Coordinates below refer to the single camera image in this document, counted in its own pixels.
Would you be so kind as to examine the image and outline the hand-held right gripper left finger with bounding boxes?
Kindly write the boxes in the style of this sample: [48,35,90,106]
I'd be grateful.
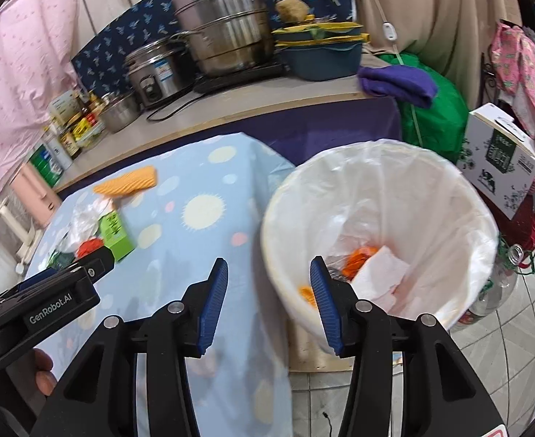
[31,257,229,437]

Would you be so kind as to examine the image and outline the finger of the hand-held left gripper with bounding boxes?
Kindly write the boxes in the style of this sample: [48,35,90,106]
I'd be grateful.
[19,261,86,292]
[74,248,116,283]

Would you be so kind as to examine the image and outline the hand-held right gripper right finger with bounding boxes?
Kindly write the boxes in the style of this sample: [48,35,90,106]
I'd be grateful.
[310,256,514,437]

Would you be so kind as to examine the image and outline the small orange wrapper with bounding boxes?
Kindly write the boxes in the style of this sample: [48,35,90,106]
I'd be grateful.
[76,237,106,258]

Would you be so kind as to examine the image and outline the orange waffle sponge cloth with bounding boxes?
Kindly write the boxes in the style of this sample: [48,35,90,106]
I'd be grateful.
[93,167,158,198]
[298,284,318,310]

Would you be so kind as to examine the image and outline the light green carton box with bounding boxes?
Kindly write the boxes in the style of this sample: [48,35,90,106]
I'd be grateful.
[100,212,136,262]

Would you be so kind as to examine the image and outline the clear plastic bag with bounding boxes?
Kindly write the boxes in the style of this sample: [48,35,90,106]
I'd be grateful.
[65,198,113,256]

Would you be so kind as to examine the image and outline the large orange wrapper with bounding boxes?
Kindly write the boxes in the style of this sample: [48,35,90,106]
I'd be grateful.
[343,246,380,278]

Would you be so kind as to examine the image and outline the white paper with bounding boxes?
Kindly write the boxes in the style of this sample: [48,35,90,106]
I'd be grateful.
[349,246,411,308]

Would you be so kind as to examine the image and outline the bin with white plastic liner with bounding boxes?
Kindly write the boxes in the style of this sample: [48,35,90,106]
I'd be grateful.
[261,139,500,356]

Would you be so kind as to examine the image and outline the person's left hand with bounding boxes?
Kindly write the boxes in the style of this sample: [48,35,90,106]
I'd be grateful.
[33,348,59,397]

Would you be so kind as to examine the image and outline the wooden stool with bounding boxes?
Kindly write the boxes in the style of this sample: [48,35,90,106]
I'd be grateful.
[286,319,405,371]

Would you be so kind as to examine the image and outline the white small appliance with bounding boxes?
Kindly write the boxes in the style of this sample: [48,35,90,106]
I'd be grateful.
[0,200,45,260]

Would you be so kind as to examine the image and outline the blue dotted tablecloth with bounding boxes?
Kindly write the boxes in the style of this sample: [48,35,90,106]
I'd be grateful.
[24,132,296,437]

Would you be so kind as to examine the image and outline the pink electric kettle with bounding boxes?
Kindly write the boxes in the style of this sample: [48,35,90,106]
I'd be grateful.
[10,164,63,226]

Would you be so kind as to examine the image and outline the green tissue pack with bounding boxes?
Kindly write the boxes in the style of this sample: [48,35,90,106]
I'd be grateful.
[30,143,63,187]

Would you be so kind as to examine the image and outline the white and green can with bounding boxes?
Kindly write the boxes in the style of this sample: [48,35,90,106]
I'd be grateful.
[46,134,74,171]

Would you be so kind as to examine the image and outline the dark sauce bottle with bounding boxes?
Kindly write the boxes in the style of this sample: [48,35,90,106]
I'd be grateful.
[60,123,81,160]

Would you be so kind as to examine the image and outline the yellow packet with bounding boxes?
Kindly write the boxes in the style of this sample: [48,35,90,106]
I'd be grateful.
[69,116,104,139]

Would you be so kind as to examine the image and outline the small steel pot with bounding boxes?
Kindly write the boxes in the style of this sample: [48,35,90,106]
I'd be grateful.
[99,91,141,134]

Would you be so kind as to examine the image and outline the slim dark bottle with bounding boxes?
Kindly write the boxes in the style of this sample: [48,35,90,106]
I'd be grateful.
[85,93,102,121]

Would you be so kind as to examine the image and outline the white and green box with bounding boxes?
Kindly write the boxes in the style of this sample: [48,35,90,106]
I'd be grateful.
[49,91,83,123]

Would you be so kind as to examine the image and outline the clear open plastic bottle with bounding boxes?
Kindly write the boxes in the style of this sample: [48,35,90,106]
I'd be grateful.
[454,243,523,326]

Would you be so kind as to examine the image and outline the silver rice cooker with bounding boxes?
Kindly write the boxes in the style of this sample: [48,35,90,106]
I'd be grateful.
[124,39,195,110]

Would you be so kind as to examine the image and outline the green bag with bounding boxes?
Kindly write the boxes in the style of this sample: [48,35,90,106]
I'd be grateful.
[377,52,471,162]

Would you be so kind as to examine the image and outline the white printed carton box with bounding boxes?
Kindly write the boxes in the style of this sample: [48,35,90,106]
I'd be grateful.
[456,102,535,220]

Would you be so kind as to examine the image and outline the black induction cooker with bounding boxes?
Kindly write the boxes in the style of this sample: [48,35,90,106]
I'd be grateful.
[194,61,291,94]

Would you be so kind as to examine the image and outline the purple cloth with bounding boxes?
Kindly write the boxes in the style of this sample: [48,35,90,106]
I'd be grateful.
[358,64,438,109]

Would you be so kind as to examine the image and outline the dark blue plastic basin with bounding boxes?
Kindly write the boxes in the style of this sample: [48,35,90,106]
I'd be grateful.
[277,41,364,82]

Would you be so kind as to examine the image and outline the navy printed cloth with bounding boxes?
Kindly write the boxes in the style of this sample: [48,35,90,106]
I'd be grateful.
[71,0,357,101]

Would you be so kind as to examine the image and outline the stainless steel steamer pot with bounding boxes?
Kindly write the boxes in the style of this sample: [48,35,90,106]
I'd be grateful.
[171,0,281,78]

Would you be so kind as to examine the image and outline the yellow-rimmed trays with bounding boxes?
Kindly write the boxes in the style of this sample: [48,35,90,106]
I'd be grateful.
[271,20,371,48]

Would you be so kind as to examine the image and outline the brown loofah sponge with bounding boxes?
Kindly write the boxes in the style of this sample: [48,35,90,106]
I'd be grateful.
[276,0,309,24]

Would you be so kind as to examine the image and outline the beige curtain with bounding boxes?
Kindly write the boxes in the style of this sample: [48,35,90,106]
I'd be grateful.
[340,0,523,101]

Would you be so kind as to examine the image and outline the pink floral garment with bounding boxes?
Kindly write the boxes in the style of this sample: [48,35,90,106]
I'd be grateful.
[491,22,535,155]

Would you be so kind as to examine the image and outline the black power cable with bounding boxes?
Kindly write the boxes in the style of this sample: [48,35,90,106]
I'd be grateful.
[147,84,204,121]

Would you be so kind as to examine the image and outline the white cable with switch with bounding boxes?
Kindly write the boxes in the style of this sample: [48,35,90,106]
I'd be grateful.
[363,0,421,146]

